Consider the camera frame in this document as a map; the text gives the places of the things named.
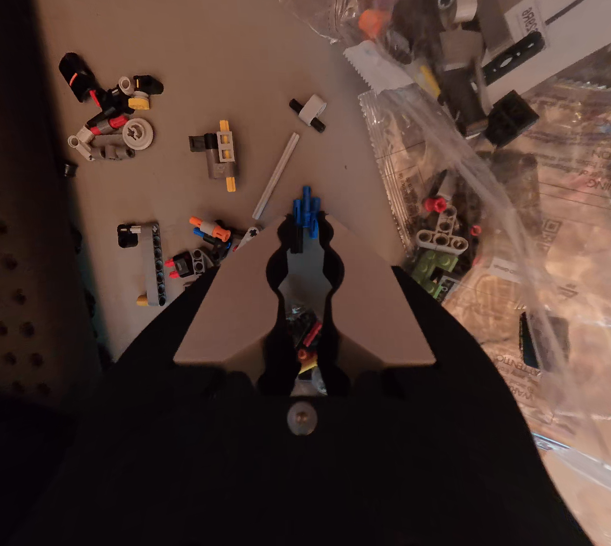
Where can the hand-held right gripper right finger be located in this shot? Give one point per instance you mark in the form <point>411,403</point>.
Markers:
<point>382,317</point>

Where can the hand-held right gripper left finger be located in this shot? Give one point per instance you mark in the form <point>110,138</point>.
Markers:
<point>234,312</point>

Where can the large clear bag white label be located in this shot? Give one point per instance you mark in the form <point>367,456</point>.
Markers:
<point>549,245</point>

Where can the black red lego pin block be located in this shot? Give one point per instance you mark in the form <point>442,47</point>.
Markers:
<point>181,265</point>

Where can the thin grey lego liftarm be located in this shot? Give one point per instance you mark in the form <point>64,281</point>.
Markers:
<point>249,236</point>

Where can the orange grey lego pin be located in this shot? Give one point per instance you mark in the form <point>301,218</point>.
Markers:
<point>210,227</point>

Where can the grey lego beam black connector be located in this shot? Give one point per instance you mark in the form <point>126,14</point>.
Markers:
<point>155,269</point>

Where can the light grey lego T beam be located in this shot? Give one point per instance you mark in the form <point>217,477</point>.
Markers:
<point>441,236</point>

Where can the grey yellow lego connector assembly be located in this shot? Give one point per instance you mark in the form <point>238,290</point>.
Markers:
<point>219,164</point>

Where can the grey lego pulley wheel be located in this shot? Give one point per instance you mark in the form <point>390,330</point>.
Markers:
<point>145,138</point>

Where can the small black lego piece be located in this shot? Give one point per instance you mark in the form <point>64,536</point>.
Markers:
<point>70,169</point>

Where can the grey lego connector black pin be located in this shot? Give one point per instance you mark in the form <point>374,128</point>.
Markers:
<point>312,109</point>

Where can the pile of clear lego bags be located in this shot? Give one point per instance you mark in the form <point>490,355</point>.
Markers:
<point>549,174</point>

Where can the black yellow lego connector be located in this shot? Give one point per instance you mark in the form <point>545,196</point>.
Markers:
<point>150,84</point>

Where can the light grey lego bush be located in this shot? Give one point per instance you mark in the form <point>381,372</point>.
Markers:
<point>125,84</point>

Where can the black lego panel red stripe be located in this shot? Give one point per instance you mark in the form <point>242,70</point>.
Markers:
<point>74,71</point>

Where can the orange blue black connector cluster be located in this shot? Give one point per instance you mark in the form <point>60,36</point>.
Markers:
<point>219,245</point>

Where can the small clear bag of pins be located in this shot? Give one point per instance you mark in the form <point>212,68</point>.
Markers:
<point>305,336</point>

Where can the black perforated pad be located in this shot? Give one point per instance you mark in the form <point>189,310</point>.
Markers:
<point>33,293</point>

